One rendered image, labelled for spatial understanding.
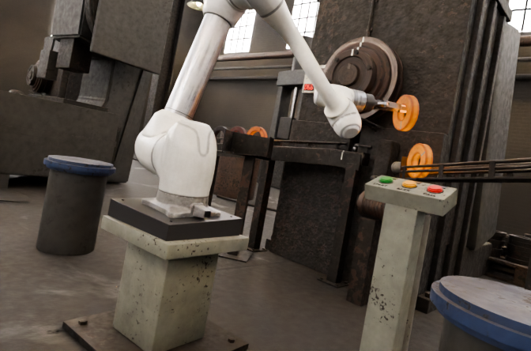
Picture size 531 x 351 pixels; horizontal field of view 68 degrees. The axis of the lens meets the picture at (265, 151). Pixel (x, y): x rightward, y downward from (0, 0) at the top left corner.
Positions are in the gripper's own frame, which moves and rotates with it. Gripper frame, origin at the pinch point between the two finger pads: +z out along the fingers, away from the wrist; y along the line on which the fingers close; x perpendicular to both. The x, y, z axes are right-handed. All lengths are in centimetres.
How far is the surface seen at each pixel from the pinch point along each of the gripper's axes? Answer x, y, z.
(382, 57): 30.9, -35.8, 4.7
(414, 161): -21.8, -2.9, 9.4
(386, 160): -22.3, -27.1, 9.4
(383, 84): 16.1, -32.9, 6.0
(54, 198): -59, -42, -144
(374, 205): -44.0, -13.4, -1.2
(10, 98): -10, -181, -220
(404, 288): -59, 53, -26
